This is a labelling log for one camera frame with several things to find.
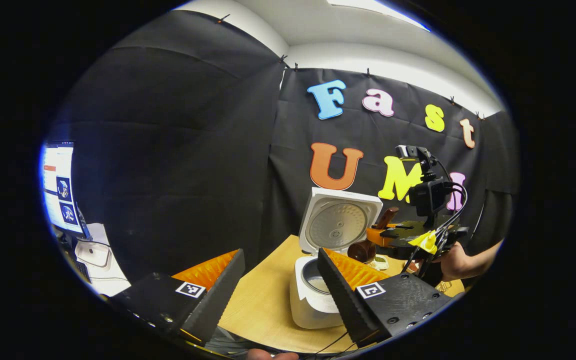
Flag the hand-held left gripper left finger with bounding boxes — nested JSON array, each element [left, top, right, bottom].
[[110, 248, 246, 346]]

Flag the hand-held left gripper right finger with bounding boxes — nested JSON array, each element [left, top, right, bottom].
[[316, 247, 453, 349]]

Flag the brown wooden spoon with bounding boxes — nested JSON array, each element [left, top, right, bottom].
[[347, 207, 400, 263]]

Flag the white rice cooker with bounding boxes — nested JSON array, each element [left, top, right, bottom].
[[289, 187, 384, 330]]

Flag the white rounded device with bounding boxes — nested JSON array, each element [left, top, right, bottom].
[[74, 223, 131, 296]]

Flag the black backdrop cloth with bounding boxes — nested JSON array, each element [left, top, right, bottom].
[[43, 10, 519, 281]]

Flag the computer monitor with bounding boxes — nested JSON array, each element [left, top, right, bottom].
[[42, 141, 85, 236]]

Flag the ceiling light panel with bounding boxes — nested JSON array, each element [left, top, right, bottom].
[[327, 0, 431, 32]]

